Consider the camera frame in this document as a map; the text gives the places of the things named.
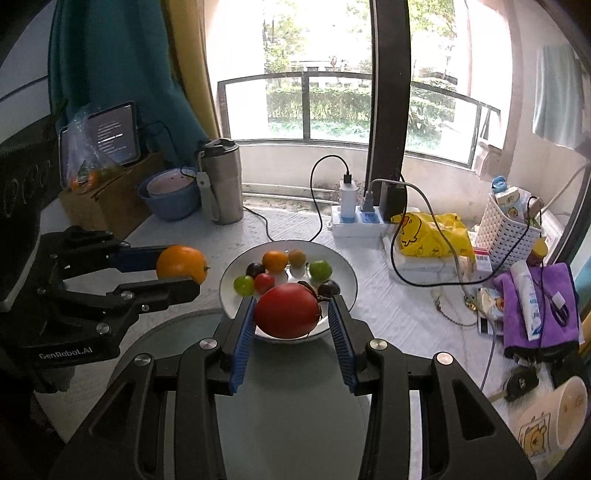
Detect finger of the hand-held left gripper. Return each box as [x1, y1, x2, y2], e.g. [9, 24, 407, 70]
[39, 226, 164, 280]
[37, 276, 202, 339]

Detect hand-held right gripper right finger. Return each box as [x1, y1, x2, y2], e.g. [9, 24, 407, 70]
[327, 294, 539, 480]

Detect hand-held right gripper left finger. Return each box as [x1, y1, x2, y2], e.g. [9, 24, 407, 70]
[48, 295, 257, 480]

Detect orange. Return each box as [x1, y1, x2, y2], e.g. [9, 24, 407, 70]
[156, 246, 209, 284]
[262, 250, 289, 273]

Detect large red tomato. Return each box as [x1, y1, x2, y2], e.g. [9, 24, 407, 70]
[254, 283, 321, 339]

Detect white plate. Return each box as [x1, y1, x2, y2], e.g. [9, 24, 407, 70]
[219, 241, 358, 343]

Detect blue plastic bowl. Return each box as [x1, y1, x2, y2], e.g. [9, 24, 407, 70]
[137, 167, 201, 221]

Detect cardboard box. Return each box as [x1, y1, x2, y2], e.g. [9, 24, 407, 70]
[59, 150, 167, 238]

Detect grey glass turntable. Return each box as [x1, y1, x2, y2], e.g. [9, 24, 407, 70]
[106, 309, 423, 480]

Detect white paper pack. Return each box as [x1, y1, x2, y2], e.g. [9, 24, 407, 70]
[383, 235, 478, 283]

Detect clear bag of oranges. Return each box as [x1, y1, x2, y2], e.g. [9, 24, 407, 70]
[65, 104, 125, 192]

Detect steel thermos bottle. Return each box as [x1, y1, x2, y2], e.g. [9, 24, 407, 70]
[196, 138, 245, 225]

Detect white power strip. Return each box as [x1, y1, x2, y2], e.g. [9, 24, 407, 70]
[330, 205, 393, 238]

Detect black tablet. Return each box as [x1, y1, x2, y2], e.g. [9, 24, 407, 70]
[59, 102, 141, 169]

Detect yellow plastic bag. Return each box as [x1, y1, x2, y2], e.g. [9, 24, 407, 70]
[392, 212, 476, 259]

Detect white charger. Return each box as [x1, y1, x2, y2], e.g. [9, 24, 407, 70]
[339, 180, 358, 217]

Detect snack packet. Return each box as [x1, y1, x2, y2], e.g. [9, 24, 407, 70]
[475, 286, 506, 324]

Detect black charger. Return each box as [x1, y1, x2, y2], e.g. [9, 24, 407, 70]
[379, 181, 408, 213]

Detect red and white box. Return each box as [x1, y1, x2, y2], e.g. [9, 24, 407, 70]
[473, 247, 495, 273]

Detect purple cloth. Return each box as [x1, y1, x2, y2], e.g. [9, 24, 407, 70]
[494, 263, 580, 357]

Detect black car key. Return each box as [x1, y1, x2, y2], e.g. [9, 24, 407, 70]
[503, 367, 541, 402]

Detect white plastic basket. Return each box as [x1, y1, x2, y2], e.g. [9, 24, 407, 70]
[475, 193, 543, 273]

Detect white tube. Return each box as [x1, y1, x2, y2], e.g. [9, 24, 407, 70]
[510, 260, 543, 342]

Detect yellow curtain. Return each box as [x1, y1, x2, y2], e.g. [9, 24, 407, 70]
[159, 0, 222, 141]

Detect teal curtain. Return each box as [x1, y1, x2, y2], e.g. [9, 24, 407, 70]
[48, 0, 208, 153]

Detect blue lid bottle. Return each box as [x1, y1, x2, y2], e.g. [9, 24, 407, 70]
[490, 176, 522, 213]

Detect cream bear mug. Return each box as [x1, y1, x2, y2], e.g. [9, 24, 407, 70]
[515, 376, 589, 462]

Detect balcony railing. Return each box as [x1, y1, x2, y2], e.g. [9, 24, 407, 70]
[217, 71, 502, 169]

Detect hanging light shirt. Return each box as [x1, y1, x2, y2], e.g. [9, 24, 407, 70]
[533, 44, 585, 148]

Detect black cable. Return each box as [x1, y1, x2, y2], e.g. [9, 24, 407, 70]
[367, 178, 546, 287]
[242, 155, 354, 243]

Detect grey cable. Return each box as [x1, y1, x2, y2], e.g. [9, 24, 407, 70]
[402, 182, 499, 391]

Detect dark window post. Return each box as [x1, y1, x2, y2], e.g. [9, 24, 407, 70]
[369, 0, 413, 195]

